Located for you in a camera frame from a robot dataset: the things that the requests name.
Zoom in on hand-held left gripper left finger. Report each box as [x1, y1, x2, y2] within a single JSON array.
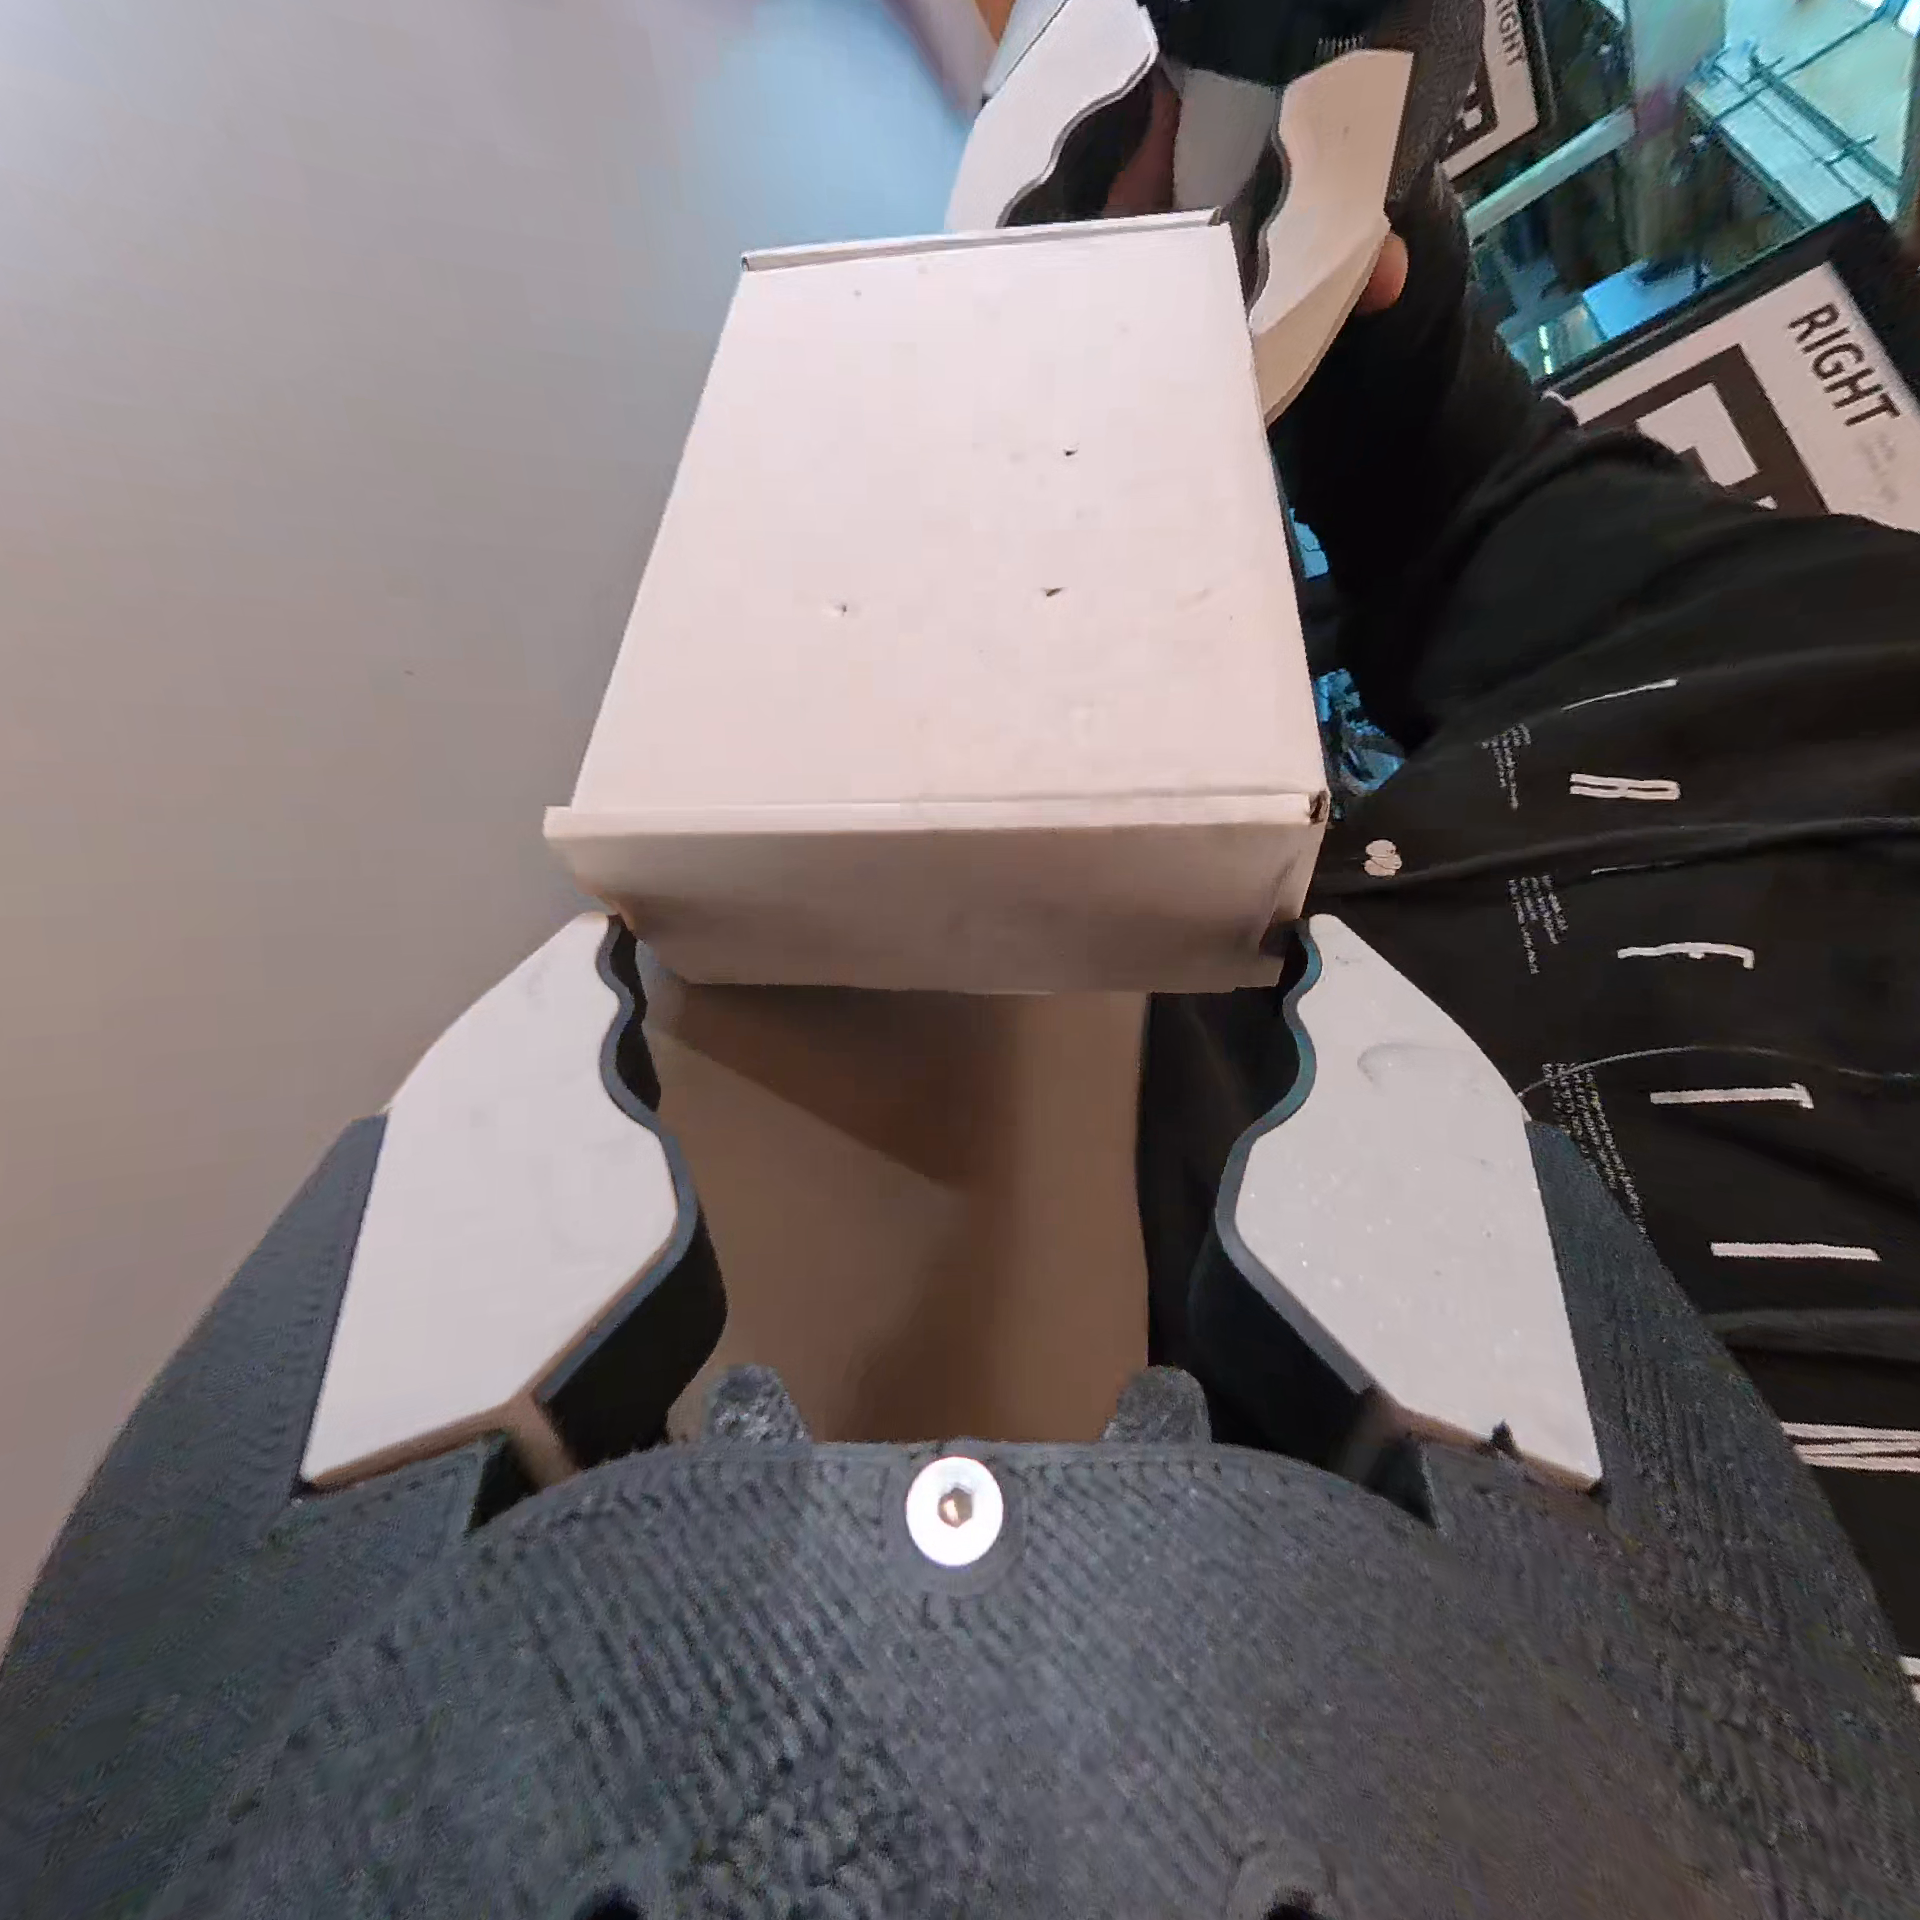
[[300, 912, 728, 1490]]

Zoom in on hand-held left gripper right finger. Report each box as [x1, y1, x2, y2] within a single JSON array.
[[1191, 913, 1607, 1495]]

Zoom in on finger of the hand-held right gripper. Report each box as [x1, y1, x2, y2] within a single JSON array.
[[943, 0, 1167, 231], [1240, 45, 1417, 425]]

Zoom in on white cardboard mailer box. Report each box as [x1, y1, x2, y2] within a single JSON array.
[[543, 209, 1335, 994]]

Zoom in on person's right forearm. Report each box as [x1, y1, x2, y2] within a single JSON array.
[[1266, 181, 1607, 768]]

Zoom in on grey desk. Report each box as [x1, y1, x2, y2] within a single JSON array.
[[0, 0, 1156, 1623]]

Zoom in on black white marker sign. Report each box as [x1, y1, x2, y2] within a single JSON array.
[[1544, 209, 1920, 535], [1430, 0, 1550, 159]]

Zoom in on background shelving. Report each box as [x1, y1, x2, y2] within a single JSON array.
[[1463, 0, 1920, 376]]

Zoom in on person's black printed hoodie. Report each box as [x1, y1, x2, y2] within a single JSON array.
[[1140, 495, 1920, 1682]]

